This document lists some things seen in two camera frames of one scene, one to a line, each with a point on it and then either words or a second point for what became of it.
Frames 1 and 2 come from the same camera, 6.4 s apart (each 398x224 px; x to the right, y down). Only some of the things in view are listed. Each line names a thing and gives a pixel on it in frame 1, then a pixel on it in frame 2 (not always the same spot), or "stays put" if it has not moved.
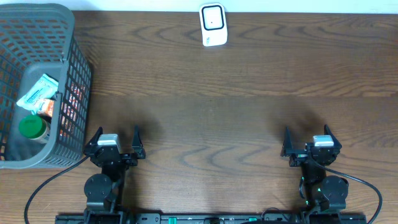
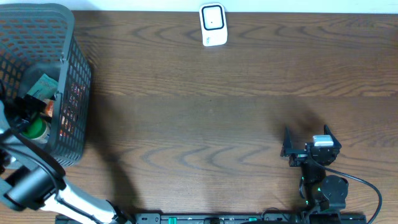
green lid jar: [34, 127] stays put
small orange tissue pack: [46, 106] stays put
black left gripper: [138, 154] -> [27, 104]
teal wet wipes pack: [43, 88] stays put
